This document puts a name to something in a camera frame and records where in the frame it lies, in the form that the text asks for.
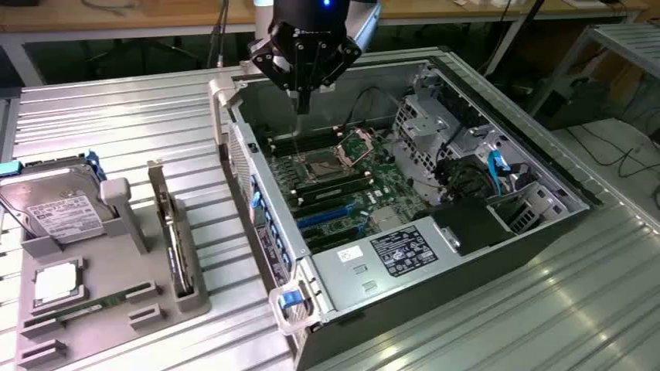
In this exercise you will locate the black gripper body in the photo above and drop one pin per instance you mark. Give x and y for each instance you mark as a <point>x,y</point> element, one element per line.
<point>310,38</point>

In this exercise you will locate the black Nvidia graphics card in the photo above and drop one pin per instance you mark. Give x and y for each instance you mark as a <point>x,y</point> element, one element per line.
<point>173,232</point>

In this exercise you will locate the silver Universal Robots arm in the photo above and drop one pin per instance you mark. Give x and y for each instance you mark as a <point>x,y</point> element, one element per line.
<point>367,23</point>

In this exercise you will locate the black RAM slot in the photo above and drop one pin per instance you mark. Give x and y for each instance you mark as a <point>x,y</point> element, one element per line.
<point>311,139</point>
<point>281,154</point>
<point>310,135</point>
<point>313,144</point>

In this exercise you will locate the thin metal locking lever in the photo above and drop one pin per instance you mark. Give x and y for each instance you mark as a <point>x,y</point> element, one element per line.
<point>298,139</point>

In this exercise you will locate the metal socket cover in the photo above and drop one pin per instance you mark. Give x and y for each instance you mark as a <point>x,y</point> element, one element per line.
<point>355,147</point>

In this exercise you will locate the perforated metal drive cage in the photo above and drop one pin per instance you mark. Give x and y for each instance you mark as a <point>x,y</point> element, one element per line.
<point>421,131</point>

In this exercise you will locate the CPU socket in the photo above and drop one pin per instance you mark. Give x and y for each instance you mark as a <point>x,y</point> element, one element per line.
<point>325,168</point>

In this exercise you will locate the green motherboard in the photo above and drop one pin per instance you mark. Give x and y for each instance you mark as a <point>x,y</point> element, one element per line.
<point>393,185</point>

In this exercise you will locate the blue slot cover clip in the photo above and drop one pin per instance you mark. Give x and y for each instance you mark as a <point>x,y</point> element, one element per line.
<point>285,262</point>
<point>255,191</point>
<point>277,246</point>

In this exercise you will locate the dark installed RAM stick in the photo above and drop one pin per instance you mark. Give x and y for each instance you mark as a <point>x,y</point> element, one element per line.
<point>333,192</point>

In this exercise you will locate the blue expansion slot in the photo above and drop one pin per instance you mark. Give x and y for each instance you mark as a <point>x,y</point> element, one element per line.
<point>325,218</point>

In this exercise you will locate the silver chipset heat sink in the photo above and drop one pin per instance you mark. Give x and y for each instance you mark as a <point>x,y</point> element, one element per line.
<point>389,218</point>

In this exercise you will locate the long black expansion slot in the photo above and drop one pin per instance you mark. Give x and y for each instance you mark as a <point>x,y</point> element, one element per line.
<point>333,233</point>
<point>338,241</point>

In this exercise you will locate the black box device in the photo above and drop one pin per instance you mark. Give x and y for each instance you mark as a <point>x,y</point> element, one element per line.
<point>573,104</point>

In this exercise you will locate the black fan shroud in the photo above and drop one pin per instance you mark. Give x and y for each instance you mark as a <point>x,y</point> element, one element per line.
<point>470,228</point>

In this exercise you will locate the metal disk bay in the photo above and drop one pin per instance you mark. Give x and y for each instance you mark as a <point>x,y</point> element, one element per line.
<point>537,208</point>

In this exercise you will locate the metal slat side table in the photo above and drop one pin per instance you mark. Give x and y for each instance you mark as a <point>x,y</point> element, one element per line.
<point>630,42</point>

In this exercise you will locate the hard disk with blue carrier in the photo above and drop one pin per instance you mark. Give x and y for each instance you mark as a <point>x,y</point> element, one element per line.
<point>57,208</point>

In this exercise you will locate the grey power supply unit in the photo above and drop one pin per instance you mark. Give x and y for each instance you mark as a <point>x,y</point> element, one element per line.
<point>341,278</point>

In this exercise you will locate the blue case release latch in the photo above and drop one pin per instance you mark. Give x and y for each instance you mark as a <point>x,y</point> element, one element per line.
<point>290,299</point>

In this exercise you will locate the grey parts rack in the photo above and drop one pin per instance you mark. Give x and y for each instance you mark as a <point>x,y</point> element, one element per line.
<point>109,278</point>

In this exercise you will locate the open grey PC case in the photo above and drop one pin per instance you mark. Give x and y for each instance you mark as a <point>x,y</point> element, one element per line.
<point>515,293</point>

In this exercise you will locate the silver CPU chip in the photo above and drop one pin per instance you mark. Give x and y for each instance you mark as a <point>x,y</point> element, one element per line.
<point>57,284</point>

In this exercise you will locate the green RAM stick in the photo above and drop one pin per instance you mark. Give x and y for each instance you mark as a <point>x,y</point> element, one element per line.
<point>93,307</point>

